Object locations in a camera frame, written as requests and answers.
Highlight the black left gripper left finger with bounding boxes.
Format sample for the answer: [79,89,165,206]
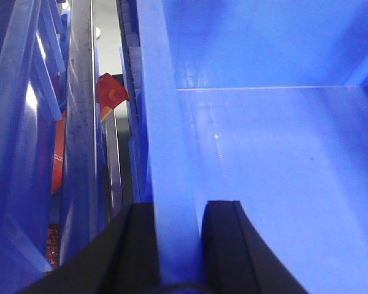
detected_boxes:
[21,203,159,293]

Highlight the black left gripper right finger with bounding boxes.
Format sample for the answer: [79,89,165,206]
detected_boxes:
[201,201,306,293]

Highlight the blue bin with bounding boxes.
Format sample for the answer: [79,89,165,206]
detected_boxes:
[137,1,368,293]
[0,1,67,293]

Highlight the red cardboard box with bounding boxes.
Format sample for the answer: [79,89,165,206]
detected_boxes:
[51,73,129,194]

